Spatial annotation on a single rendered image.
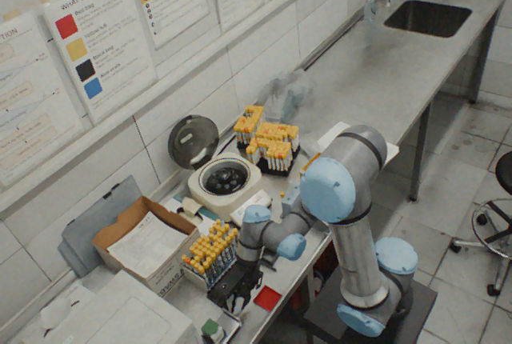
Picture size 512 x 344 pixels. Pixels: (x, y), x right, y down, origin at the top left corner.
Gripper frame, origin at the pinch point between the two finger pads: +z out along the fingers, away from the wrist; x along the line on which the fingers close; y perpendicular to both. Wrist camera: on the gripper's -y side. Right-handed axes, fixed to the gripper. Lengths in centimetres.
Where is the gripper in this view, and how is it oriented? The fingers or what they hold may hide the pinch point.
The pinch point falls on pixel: (232, 314)
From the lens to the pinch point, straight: 144.4
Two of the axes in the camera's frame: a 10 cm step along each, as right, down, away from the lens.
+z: -1.9, 9.3, 3.1
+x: -8.0, -3.3, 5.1
